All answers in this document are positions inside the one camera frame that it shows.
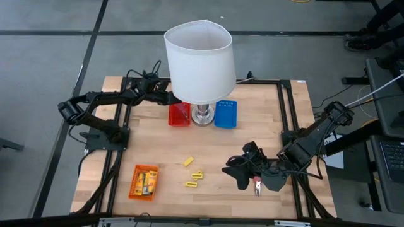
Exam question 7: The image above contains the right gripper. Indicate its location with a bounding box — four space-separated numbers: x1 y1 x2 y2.
221 141 288 192

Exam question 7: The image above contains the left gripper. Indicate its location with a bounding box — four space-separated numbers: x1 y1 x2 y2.
138 78 183 107

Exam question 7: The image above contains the yellow crayon box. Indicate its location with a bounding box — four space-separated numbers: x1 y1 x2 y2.
142 172 151 195
134 172 145 195
147 170 159 194

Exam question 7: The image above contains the red plastic basket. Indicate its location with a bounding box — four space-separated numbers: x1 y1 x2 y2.
168 101 192 128

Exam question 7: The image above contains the table lamp white shade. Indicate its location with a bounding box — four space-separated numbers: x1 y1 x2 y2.
163 19 237 127

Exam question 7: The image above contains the blue plastic basket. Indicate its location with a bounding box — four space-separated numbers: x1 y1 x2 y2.
213 99 238 129

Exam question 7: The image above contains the white paper label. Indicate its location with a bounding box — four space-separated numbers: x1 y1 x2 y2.
324 130 345 170

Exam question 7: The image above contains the orange plastic basket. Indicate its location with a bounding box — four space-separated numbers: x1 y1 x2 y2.
128 164 160 202

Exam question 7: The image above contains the black keyboard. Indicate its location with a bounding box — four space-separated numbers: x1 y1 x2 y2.
380 140 404 184

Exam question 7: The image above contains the black desk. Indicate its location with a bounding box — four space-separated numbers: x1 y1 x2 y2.
324 56 404 215

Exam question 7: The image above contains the black stand foot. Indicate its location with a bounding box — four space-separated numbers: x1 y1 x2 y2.
0 137 25 153

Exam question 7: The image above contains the person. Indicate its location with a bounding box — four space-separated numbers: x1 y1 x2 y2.
343 0 404 53

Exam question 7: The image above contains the silver aluminium bracket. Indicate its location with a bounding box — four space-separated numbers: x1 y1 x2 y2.
273 219 312 227
98 216 135 227

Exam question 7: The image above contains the black aluminium frame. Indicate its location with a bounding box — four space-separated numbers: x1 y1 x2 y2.
71 69 336 221

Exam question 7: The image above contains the white cable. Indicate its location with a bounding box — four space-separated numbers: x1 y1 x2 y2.
343 73 404 110

